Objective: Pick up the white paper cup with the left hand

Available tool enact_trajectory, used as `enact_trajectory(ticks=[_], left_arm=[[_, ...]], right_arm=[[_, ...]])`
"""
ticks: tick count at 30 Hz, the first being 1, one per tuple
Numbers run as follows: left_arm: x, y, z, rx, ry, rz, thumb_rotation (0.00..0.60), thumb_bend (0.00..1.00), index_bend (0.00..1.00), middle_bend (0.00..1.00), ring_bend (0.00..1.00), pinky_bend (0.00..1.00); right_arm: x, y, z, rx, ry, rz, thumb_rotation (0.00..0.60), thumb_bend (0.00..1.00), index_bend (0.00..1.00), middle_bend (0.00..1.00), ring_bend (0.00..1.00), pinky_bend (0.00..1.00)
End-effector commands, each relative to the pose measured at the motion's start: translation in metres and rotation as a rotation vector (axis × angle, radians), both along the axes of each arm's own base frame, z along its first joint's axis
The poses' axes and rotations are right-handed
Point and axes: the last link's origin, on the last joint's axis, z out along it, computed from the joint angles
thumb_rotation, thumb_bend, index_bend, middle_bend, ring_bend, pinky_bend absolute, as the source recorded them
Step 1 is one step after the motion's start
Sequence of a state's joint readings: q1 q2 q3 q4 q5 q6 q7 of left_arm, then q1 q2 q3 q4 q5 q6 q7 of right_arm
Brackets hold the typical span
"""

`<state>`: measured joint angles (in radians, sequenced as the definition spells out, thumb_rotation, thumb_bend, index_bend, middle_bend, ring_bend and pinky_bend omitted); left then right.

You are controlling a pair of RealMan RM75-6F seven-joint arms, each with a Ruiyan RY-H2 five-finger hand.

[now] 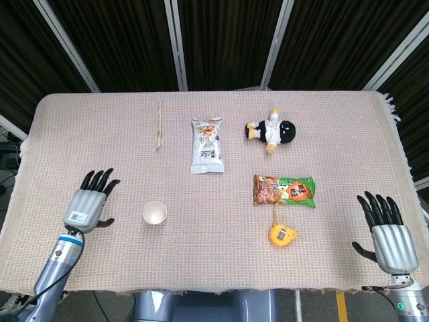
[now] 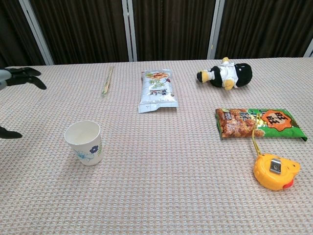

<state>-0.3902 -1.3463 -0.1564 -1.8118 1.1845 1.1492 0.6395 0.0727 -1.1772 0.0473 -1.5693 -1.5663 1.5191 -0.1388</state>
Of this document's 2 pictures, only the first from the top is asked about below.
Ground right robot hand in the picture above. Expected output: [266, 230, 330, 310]
[351, 191, 420, 276]

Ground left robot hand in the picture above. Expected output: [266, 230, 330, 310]
[62, 168, 121, 235]

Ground white paper cup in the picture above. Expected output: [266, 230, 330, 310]
[142, 200, 168, 225]

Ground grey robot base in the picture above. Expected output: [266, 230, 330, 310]
[133, 288, 280, 322]

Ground wrapped wooden chopsticks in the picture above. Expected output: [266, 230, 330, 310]
[154, 101, 164, 151]

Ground yellow tape measure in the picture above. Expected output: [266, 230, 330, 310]
[267, 201, 300, 249]

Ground green and orange snack packet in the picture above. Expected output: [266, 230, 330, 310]
[252, 174, 318, 209]

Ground pink woven tablecloth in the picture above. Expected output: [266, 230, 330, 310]
[0, 89, 429, 297]

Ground white snack packet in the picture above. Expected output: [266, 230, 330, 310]
[190, 117, 225, 175]

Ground black and white plush doll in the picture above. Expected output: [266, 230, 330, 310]
[245, 107, 297, 154]

